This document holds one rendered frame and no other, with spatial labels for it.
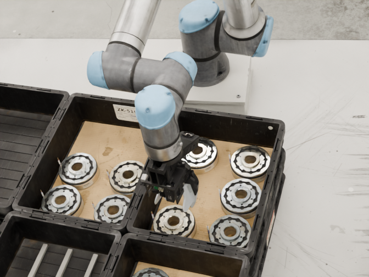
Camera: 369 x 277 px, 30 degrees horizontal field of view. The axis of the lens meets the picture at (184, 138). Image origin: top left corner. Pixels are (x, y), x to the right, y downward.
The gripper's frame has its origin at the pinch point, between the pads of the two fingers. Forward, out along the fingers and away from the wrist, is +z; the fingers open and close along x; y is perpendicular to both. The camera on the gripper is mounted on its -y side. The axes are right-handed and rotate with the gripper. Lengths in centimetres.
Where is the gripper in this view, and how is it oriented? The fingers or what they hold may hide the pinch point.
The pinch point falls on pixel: (180, 197)
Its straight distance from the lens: 157.8
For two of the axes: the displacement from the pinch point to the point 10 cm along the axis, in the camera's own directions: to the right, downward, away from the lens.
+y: -3.7, 7.3, -5.7
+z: 1.2, 6.5, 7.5
